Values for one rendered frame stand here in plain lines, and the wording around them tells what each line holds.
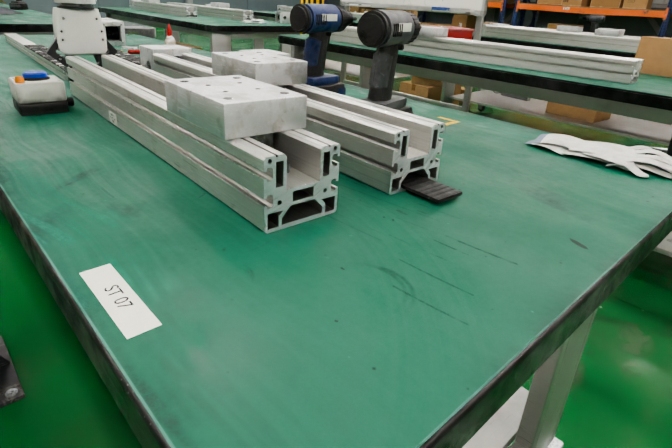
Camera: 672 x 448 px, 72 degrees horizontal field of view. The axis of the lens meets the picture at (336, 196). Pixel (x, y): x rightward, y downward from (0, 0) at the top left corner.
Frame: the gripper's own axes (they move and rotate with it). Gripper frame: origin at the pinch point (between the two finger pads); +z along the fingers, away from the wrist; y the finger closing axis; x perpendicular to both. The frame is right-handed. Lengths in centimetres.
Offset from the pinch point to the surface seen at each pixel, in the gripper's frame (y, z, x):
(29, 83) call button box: 14.6, -2.9, 21.6
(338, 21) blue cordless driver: -43, -16, 40
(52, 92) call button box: 11.3, -1.0, 21.7
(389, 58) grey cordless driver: -34, -11, 65
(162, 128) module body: 5, -2, 59
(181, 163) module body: 5, 1, 65
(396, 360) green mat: 7, 3, 107
